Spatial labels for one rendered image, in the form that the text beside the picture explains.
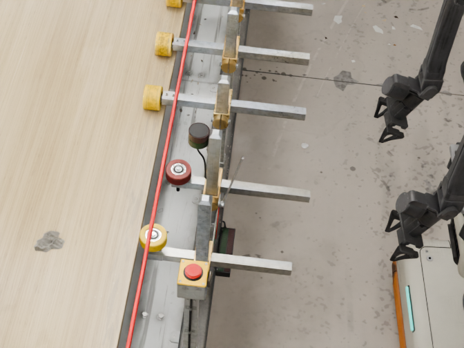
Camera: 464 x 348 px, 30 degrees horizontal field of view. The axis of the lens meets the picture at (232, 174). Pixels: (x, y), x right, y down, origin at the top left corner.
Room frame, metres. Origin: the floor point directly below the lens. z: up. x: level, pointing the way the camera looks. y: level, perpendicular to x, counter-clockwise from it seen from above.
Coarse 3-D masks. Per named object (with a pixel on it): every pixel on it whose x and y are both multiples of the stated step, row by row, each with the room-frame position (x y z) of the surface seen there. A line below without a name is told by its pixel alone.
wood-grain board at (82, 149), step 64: (0, 0) 2.32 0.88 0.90; (64, 0) 2.35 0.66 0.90; (128, 0) 2.38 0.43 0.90; (0, 64) 2.00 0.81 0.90; (64, 64) 2.03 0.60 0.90; (128, 64) 2.06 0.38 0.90; (0, 128) 1.73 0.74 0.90; (64, 128) 1.75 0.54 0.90; (128, 128) 1.78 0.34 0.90; (0, 192) 1.48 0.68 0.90; (64, 192) 1.51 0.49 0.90; (128, 192) 1.53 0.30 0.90; (0, 256) 1.26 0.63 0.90; (64, 256) 1.28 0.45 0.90; (128, 256) 1.31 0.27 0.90; (0, 320) 1.07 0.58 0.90; (64, 320) 1.08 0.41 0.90
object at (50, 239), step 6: (48, 234) 1.35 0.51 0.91; (54, 234) 1.35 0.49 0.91; (42, 240) 1.32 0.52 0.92; (48, 240) 1.32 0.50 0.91; (54, 240) 1.32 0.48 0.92; (60, 240) 1.33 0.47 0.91; (36, 246) 1.30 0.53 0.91; (42, 246) 1.31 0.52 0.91; (48, 246) 1.31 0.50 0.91; (54, 246) 1.31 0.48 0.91; (60, 246) 1.31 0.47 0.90
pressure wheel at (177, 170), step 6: (168, 162) 1.65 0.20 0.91; (174, 162) 1.66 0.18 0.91; (180, 162) 1.66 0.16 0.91; (186, 162) 1.66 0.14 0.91; (168, 168) 1.63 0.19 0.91; (174, 168) 1.63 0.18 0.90; (180, 168) 1.63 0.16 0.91; (186, 168) 1.64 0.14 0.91; (168, 174) 1.61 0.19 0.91; (174, 174) 1.61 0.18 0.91; (180, 174) 1.61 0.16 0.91; (186, 174) 1.61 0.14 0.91; (168, 180) 1.60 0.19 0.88; (174, 180) 1.59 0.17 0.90; (180, 180) 1.59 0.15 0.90; (186, 180) 1.61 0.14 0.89
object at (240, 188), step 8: (192, 176) 1.64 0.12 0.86; (184, 184) 1.62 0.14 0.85; (192, 184) 1.62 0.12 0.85; (200, 184) 1.62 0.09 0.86; (224, 184) 1.62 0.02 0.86; (232, 184) 1.63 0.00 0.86; (240, 184) 1.63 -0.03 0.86; (248, 184) 1.63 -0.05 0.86; (256, 184) 1.64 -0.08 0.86; (264, 184) 1.64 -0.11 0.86; (224, 192) 1.61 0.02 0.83; (232, 192) 1.61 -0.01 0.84; (240, 192) 1.61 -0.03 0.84; (248, 192) 1.61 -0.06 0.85; (256, 192) 1.61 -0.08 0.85; (264, 192) 1.61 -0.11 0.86; (272, 192) 1.61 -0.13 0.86; (280, 192) 1.62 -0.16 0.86; (288, 192) 1.62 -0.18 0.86; (296, 192) 1.62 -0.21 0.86; (304, 192) 1.63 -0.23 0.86; (296, 200) 1.61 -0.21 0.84; (304, 200) 1.61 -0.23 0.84
